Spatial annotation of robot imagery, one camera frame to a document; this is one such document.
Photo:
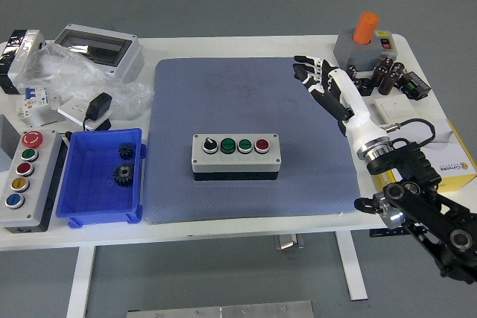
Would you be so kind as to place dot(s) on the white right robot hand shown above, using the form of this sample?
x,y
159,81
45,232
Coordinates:
x,y
354,104

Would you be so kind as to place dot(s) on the grey four-control button box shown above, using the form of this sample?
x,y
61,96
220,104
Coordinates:
x,y
234,161

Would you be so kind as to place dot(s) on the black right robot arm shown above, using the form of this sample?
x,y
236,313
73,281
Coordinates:
x,y
421,202

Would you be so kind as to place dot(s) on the grey five-button control box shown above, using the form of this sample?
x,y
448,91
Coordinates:
x,y
35,191

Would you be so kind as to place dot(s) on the dark cylindrical capacitor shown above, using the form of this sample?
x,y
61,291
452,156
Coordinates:
x,y
387,83
379,75
357,83
387,62
352,69
397,68

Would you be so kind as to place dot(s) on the short black capacitor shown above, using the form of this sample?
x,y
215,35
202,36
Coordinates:
x,y
366,87

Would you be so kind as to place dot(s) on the black module with green terminal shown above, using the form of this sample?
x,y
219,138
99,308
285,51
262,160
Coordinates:
x,y
415,85

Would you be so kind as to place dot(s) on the orange cylinder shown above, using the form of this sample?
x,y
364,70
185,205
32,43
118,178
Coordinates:
x,y
366,27

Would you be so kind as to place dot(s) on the yellow white cardboard box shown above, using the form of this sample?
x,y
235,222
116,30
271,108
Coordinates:
x,y
454,158

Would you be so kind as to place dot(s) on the black table control panel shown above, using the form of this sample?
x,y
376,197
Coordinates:
x,y
384,232

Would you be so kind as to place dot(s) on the blue-grey textured mat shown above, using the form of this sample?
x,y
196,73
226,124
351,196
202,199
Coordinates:
x,y
208,91

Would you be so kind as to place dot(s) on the white table leg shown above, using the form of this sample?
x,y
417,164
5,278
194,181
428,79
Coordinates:
x,y
80,280
352,266

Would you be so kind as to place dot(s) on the small black gear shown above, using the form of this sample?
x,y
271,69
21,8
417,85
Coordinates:
x,y
126,151

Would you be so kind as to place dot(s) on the large black gear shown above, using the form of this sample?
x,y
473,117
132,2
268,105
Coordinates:
x,y
123,174

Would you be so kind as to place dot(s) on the grey metal plate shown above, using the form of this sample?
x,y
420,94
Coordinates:
x,y
220,310

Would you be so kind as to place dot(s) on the black power adapter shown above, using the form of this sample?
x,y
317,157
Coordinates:
x,y
98,105

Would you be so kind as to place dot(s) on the blue plastic bin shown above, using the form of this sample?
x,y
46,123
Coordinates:
x,y
97,199

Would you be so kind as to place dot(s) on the clear plastic bag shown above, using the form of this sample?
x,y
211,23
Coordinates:
x,y
67,68

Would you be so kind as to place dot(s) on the white blue circuit breaker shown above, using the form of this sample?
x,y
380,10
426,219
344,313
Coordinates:
x,y
31,104

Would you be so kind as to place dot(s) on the white device with glossy black top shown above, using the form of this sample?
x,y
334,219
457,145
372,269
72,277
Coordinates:
x,y
22,53

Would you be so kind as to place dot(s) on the grey metal box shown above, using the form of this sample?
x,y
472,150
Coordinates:
x,y
6,143

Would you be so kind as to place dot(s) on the white wall switch plate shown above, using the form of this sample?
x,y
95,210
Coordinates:
x,y
397,108

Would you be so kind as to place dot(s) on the grey switch base box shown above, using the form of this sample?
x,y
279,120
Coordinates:
x,y
348,51

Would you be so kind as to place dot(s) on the metal under-table bracket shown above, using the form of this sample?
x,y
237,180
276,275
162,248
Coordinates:
x,y
288,241

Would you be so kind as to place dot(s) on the grey enclosure with window cover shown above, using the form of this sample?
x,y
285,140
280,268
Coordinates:
x,y
126,61

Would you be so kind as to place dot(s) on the white wall socket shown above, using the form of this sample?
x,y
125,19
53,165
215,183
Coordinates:
x,y
72,109

